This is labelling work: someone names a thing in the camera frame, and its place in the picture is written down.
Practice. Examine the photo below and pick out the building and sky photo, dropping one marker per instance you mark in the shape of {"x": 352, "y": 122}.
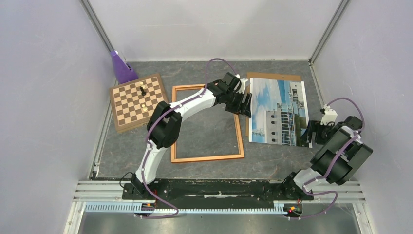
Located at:
{"x": 279, "y": 112}

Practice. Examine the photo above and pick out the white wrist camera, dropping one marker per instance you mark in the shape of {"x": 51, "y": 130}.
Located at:
{"x": 328, "y": 115}
{"x": 242, "y": 85}

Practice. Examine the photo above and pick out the purple plastic cone object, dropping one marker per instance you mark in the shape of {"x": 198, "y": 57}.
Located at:
{"x": 123, "y": 71}

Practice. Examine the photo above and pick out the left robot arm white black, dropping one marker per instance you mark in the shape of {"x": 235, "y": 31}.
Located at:
{"x": 165, "y": 123}

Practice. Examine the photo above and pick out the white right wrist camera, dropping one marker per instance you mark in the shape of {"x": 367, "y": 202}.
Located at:
{"x": 328, "y": 115}

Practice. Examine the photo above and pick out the wooden chessboard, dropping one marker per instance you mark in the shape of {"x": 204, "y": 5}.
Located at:
{"x": 126, "y": 102}

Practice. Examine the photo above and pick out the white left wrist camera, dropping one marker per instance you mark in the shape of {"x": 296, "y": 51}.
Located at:
{"x": 242, "y": 85}

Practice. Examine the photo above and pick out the black chess piece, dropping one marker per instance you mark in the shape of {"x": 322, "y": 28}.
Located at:
{"x": 143, "y": 92}

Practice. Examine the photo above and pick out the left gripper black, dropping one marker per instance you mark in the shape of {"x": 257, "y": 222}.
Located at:
{"x": 236, "y": 109}

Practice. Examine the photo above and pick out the brown cardboard backing board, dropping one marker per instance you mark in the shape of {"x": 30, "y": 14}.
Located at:
{"x": 273, "y": 76}

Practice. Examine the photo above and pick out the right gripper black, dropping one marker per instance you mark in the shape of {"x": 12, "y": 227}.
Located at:
{"x": 315, "y": 126}

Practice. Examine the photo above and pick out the aluminium rail frame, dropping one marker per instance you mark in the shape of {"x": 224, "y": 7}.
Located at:
{"x": 334, "y": 209}

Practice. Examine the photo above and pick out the wooden picture frame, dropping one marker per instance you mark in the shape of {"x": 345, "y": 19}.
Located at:
{"x": 239, "y": 155}

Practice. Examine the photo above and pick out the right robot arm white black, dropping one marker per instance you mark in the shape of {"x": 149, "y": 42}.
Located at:
{"x": 341, "y": 155}

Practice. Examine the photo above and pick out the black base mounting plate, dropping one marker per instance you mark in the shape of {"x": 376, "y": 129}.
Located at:
{"x": 215, "y": 193}

